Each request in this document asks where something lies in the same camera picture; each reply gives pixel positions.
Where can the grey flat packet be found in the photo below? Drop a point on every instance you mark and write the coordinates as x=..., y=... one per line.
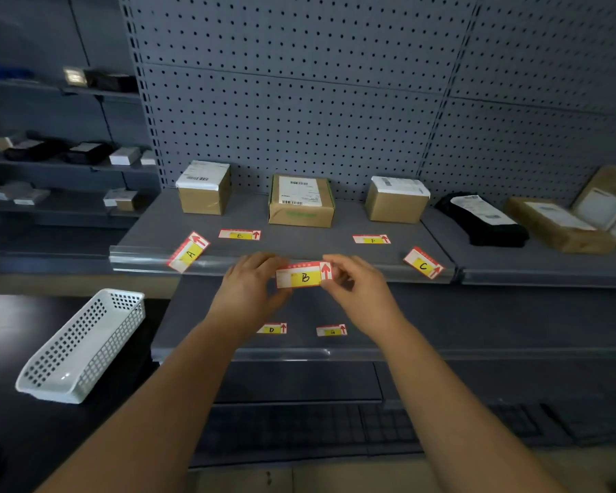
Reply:
x=32, y=197
x=7, y=191

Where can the person's left thumb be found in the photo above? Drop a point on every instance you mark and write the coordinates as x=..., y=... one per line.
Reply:
x=280, y=298

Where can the person's left hand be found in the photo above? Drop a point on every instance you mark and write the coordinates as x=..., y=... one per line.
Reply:
x=241, y=302

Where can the person's right hand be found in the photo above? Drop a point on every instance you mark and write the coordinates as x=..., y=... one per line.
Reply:
x=369, y=302

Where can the large flat cardboard box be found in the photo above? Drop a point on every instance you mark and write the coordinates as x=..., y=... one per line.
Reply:
x=605, y=195

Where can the dark grey background shelf unit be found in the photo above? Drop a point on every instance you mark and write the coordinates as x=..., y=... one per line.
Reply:
x=41, y=220

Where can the person's right forearm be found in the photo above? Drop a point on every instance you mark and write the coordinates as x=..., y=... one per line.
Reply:
x=457, y=415

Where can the black parcel with white label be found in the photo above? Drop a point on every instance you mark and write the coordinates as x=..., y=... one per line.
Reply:
x=88, y=152
x=33, y=149

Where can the small white labelled box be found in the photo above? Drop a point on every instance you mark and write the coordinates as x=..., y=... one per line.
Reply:
x=75, y=76

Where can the black parcel bag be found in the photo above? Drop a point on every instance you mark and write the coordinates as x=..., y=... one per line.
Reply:
x=485, y=225

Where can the black box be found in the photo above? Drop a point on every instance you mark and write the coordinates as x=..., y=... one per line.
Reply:
x=113, y=81

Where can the blue flat item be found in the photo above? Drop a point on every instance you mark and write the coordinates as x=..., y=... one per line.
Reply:
x=5, y=73

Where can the person's left forearm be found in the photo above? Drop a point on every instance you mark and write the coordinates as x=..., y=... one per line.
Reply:
x=159, y=405

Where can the grey pegboard shelf unit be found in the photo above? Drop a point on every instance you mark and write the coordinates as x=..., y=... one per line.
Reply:
x=339, y=97

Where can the cardboard box with green tape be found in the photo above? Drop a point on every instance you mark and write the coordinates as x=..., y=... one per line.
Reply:
x=301, y=202

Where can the flat long cardboard box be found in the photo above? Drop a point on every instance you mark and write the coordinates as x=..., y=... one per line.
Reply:
x=559, y=228

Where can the white plastic perforated basket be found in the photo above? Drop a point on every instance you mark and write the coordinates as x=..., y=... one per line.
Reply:
x=82, y=343

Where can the person's right thumb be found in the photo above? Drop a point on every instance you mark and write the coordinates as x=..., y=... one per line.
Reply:
x=334, y=285

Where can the red yellow label card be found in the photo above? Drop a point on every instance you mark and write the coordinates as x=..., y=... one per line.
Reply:
x=240, y=235
x=188, y=252
x=423, y=263
x=371, y=239
x=304, y=276
x=331, y=330
x=273, y=329

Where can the small cardboard carton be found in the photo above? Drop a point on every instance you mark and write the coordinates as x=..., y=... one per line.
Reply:
x=7, y=142

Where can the cardboard box with white label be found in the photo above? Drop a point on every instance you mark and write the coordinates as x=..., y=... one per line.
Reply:
x=204, y=192
x=396, y=202

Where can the small brown box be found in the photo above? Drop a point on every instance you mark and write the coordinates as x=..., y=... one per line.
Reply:
x=132, y=202

